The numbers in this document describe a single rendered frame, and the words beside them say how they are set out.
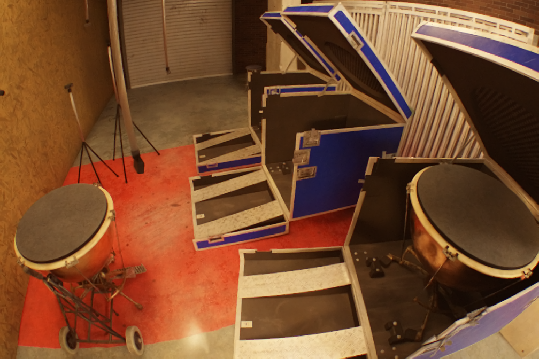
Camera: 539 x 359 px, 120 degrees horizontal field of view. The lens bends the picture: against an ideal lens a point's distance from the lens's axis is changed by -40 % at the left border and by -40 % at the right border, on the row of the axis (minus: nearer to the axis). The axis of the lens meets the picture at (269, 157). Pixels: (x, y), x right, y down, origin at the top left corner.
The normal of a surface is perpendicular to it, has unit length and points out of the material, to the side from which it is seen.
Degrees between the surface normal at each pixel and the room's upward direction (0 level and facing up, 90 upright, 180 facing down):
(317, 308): 1
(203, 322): 0
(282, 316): 1
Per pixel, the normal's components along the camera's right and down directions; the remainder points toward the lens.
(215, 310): 0.02, -0.85
